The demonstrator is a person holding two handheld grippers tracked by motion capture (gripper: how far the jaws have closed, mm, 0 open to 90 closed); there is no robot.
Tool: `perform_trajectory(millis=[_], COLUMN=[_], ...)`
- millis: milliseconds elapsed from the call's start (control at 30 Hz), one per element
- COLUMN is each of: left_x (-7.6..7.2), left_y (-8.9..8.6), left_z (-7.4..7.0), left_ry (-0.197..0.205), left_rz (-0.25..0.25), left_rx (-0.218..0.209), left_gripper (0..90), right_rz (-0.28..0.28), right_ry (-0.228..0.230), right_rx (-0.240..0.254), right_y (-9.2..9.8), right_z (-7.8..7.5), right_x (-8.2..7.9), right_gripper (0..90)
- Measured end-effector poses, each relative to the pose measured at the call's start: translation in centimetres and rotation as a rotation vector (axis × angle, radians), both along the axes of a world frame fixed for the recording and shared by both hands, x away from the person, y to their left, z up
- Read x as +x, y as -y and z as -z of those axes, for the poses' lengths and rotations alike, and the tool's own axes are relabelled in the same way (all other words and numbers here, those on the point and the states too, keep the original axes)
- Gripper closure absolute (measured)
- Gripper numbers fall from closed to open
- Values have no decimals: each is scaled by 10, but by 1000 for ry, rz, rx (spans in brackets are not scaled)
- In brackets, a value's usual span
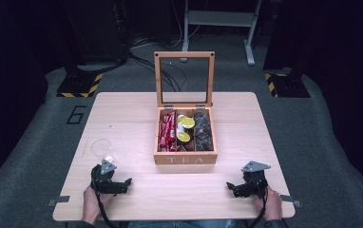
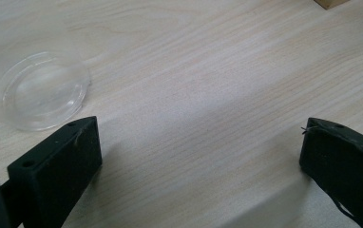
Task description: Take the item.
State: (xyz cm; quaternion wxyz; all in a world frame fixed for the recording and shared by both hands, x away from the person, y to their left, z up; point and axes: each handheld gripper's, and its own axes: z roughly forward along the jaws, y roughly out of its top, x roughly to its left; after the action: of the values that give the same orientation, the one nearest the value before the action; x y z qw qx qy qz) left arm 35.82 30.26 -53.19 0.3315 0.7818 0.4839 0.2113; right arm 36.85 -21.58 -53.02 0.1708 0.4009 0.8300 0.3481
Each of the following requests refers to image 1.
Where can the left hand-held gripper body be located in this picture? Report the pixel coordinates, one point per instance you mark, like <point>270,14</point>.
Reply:
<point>102,177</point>

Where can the black stand base striped edge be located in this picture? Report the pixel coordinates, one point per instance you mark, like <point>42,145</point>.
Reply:
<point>80,85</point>
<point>285,85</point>

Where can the person's right hand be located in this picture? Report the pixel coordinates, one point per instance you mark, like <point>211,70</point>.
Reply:
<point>271,204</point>

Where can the white metal frame stand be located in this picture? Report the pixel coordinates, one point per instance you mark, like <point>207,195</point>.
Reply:
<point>220,18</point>

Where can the brown packet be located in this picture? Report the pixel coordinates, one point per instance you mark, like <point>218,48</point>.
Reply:
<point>186,146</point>

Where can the pile of dark tea bags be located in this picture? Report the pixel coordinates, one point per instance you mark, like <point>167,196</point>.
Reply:
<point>203,131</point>

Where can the dark cabinet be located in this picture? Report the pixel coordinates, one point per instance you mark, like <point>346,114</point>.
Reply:
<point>99,28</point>

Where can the person's left hand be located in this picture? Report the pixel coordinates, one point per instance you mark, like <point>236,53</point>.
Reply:
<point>93,202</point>

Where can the white creamer cup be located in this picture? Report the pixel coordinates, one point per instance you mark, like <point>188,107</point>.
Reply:
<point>180,127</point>

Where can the wooden box with window lid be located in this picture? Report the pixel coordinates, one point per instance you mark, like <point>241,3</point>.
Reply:
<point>185,156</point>

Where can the grey table bracket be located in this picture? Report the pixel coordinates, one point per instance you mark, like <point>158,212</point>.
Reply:
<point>59,200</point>
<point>290,199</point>

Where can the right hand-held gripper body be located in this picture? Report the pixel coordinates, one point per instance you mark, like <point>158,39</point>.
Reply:
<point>255,179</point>

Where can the red stick packet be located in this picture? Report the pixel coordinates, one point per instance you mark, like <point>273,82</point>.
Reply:
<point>172,131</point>
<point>163,133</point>

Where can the person's blue jeans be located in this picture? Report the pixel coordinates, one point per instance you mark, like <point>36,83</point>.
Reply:
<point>182,224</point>

